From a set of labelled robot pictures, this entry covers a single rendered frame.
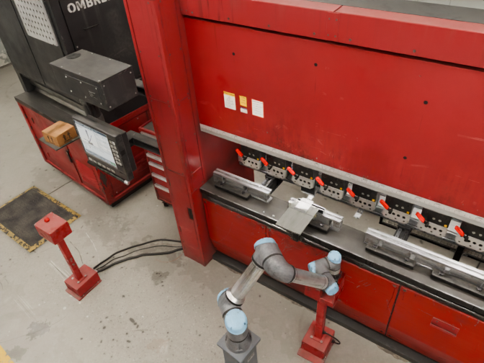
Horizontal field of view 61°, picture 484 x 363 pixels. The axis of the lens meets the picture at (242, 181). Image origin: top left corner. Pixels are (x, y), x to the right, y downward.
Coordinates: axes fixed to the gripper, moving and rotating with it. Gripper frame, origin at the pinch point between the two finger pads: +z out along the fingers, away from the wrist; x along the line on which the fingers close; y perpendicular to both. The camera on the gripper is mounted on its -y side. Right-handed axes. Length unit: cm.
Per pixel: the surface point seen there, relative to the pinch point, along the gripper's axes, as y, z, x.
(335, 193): 38, -44, 16
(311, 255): 23.6, 8.4, 24.2
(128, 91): 7, -107, 137
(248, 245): 23, 32, 79
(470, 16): 61, -151, -29
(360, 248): 30.3, -10.7, -6.7
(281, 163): 41, -52, 54
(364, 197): 39, -49, -2
